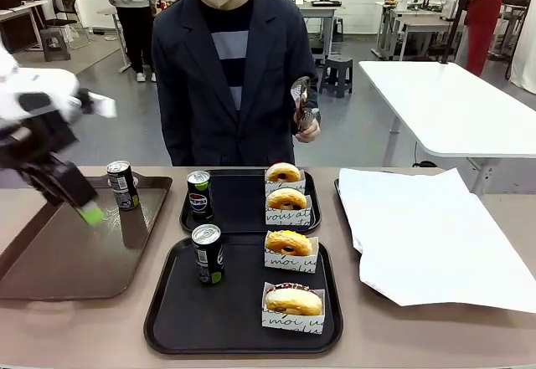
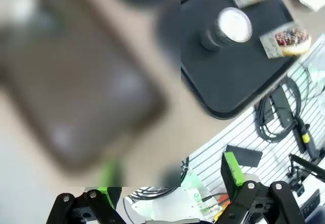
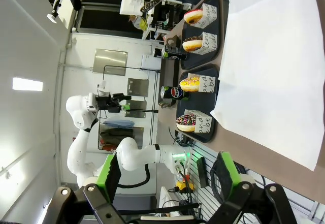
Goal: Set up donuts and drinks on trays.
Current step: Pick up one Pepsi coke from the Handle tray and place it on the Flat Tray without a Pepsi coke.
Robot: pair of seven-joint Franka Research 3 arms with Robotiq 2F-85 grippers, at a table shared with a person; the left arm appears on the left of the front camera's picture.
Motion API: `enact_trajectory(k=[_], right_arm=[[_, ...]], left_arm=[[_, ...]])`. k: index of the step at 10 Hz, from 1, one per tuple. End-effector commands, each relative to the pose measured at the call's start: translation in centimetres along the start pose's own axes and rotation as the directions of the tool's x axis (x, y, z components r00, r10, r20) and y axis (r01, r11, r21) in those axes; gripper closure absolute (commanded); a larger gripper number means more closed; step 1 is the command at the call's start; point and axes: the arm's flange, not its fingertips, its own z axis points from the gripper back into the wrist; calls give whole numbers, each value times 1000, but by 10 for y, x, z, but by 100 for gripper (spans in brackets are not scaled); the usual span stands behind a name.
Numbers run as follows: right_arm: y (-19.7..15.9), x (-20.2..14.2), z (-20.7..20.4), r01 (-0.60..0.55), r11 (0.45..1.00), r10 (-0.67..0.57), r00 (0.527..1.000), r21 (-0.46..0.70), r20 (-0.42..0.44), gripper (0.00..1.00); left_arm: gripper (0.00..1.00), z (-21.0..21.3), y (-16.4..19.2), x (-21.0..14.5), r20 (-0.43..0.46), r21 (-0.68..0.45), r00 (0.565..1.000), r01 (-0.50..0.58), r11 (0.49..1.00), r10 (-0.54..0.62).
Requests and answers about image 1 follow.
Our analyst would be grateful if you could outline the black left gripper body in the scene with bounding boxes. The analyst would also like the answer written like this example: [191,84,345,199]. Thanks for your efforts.
[0,92,100,218]

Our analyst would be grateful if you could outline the black blue-logo pepsi can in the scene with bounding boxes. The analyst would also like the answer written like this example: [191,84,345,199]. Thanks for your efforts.
[186,170,214,223]

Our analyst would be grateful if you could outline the black green soda can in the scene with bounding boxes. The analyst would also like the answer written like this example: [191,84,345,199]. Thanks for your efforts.
[191,223,225,285]
[106,160,141,212]

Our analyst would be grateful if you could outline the yellow sprinkle donut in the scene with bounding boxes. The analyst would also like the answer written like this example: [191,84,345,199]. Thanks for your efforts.
[265,229,313,257]

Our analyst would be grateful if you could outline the chocolate sprinkle donut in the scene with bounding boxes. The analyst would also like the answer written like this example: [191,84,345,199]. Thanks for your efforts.
[265,283,322,316]

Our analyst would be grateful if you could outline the metal serving tongs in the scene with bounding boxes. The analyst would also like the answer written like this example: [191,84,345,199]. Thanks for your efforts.
[291,75,321,134]

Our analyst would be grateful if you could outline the person left forearm dark sleeve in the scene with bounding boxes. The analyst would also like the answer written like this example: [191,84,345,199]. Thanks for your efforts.
[288,57,322,115]

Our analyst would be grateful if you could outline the person right forearm dark sleeve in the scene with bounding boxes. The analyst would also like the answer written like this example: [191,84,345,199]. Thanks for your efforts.
[160,105,194,167]

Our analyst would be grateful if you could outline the person left hand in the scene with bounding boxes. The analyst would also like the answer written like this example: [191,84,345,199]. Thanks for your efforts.
[295,109,322,144]

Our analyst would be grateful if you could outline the brown plastic tray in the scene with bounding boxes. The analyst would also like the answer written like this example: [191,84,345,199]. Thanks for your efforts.
[0,175,173,302]

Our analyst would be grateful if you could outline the grey plastic stool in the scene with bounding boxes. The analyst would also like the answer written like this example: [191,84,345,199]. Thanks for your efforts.
[40,28,71,63]
[318,55,354,98]

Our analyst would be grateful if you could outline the black mesh office chair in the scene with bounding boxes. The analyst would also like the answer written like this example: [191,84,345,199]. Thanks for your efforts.
[44,0,91,50]

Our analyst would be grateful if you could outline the small white side table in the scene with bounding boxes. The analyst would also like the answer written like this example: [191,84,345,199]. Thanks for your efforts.
[96,7,133,74]

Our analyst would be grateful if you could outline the black plastic tray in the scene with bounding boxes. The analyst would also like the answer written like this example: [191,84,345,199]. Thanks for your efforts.
[333,177,363,254]
[179,168,322,235]
[143,234,344,356]

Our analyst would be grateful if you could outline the person in dark jacket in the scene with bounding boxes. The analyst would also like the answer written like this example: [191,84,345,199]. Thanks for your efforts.
[151,0,322,167]

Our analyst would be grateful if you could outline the grey metal workbench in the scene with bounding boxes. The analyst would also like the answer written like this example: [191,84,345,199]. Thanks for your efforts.
[295,0,339,64]

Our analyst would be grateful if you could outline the white paper sheet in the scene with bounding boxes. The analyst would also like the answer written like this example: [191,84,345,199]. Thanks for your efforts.
[338,167,536,315]

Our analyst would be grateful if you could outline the large white table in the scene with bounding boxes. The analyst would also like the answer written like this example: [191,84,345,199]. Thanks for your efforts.
[358,59,536,197]

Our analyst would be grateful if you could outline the white lab workbench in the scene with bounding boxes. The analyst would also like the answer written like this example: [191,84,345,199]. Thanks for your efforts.
[374,0,466,63]

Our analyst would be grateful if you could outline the black tripod pole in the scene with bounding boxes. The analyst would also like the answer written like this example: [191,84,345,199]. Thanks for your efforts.
[442,0,475,65]

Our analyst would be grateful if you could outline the person in red dress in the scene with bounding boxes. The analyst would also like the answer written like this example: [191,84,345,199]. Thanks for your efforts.
[462,0,508,78]

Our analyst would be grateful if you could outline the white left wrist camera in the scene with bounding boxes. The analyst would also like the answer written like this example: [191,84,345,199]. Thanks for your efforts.
[86,91,118,119]

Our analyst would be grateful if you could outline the black floor cable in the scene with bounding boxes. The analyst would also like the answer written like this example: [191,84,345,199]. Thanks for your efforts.
[412,141,440,168]

